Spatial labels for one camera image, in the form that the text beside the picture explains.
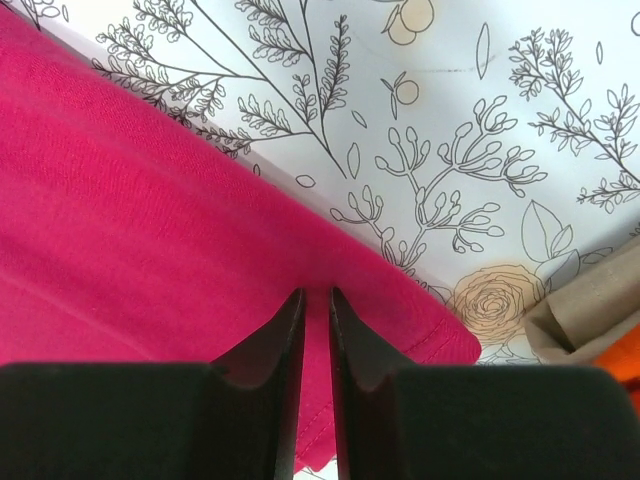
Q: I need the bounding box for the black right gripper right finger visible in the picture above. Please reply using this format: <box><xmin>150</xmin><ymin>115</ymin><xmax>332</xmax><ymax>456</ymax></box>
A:
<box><xmin>330</xmin><ymin>290</ymin><xmax>639</xmax><ymax>479</ymax></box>

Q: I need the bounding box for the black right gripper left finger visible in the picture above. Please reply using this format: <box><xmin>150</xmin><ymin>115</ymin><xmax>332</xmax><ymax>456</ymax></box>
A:
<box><xmin>1</xmin><ymin>290</ymin><xmax>306</xmax><ymax>479</ymax></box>

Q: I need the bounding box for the magenta t shirt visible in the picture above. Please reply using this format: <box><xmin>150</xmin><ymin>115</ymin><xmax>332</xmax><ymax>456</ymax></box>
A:
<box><xmin>1</xmin><ymin>9</ymin><xmax>480</xmax><ymax>469</ymax></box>

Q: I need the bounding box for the beige folded t shirt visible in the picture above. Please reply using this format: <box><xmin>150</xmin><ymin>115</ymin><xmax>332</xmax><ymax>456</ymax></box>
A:
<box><xmin>524</xmin><ymin>238</ymin><xmax>639</xmax><ymax>365</ymax></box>

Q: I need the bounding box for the orange folded t shirt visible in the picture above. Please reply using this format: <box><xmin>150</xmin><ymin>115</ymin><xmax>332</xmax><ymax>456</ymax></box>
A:
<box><xmin>594</xmin><ymin>325</ymin><xmax>640</xmax><ymax>395</ymax></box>

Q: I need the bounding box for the floral table mat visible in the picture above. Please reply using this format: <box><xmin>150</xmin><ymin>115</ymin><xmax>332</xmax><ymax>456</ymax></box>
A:
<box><xmin>1</xmin><ymin>1</ymin><xmax>639</xmax><ymax>366</ymax></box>

